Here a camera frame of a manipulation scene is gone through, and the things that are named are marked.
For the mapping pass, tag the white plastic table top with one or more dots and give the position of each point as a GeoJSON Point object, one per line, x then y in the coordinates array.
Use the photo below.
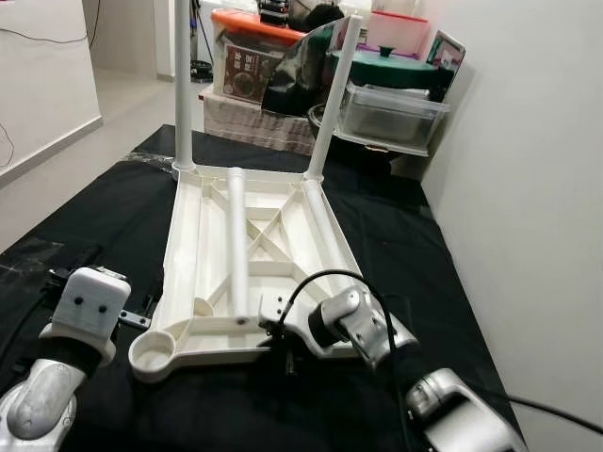
{"type": "Point", "coordinates": [273, 292]}

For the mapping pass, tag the flat clear tape patch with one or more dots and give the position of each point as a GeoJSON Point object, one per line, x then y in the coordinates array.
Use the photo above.
{"type": "Point", "coordinates": [38, 254]}

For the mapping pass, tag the crumpled clear tape piece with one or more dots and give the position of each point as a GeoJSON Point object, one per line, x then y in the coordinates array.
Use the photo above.
{"type": "Point", "coordinates": [151, 158]}

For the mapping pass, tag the black tablecloth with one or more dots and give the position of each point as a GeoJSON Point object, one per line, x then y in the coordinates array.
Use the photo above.
{"type": "Point", "coordinates": [424, 282]}

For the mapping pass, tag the patterned cloth covered bench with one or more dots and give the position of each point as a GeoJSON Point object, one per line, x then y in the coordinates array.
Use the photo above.
{"type": "Point", "coordinates": [245, 122]}

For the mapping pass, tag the clear plastic food container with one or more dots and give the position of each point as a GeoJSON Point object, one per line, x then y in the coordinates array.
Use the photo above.
{"type": "Point", "coordinates": [391, 118]}

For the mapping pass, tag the brown printed carton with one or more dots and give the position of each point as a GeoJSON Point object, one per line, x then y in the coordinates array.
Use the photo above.
{"type": "Point", "coordinates": [252, 75]}

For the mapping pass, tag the shiny black plastic bag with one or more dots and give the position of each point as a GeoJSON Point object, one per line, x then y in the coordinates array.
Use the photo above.
{"type": "Point", "coordinates": [301, 75]}

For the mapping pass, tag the green round pot lid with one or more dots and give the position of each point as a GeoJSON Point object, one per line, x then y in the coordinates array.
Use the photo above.
{"type": "Point", "coordinates": [386, 68]}

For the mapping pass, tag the clear bin with orange lid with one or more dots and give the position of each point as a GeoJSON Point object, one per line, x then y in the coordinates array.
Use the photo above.
{"type": "Point", "coordinates": [254, 24]}

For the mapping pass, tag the small black appliance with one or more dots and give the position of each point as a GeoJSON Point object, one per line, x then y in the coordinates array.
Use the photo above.
{"type": "Point", "coordinates": [273, 11]}

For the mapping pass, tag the pink purple container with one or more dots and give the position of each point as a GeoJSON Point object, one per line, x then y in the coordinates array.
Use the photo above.
{"type": "Point", "coordinates": [396, 33]}

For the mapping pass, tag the dark green tray with label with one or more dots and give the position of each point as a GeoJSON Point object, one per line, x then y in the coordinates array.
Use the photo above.
{"type": "Point", "coordinates": [448, 56]}

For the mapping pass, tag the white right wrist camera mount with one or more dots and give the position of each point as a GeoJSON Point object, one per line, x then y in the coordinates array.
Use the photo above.
{"type": "Point", "coordinates": [273, 308]}

